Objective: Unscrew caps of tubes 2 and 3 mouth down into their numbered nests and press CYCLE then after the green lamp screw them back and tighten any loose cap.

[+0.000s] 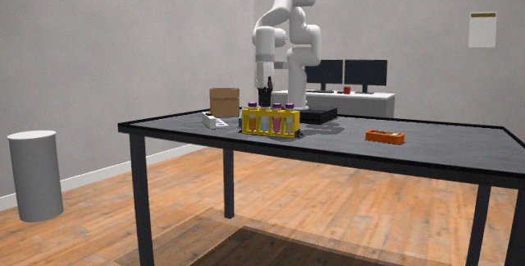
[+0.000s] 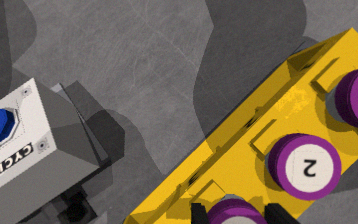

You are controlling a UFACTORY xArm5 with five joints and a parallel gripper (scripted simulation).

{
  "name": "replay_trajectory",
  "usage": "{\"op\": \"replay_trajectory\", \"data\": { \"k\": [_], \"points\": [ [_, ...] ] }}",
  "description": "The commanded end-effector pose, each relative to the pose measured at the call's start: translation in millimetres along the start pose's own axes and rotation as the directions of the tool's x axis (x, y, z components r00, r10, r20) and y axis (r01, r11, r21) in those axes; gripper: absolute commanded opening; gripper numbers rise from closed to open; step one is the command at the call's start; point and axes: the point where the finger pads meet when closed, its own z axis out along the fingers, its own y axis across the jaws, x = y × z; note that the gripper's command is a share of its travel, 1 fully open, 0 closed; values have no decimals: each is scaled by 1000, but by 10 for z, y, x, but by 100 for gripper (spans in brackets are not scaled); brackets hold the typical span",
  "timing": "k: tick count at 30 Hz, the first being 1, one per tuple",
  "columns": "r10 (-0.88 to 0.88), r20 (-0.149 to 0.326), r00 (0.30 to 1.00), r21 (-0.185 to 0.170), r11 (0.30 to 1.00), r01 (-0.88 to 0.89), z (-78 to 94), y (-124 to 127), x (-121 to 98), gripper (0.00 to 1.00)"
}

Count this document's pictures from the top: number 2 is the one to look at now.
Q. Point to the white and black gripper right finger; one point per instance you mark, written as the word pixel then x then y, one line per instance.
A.
pixel 274 213

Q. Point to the white button housing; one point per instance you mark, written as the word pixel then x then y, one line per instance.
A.
pixel 46 146

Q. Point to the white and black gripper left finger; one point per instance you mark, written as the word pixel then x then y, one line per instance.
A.
pixel 198 214

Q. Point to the grey metal mounting bracket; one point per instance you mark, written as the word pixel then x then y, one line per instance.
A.
pixel 303 46

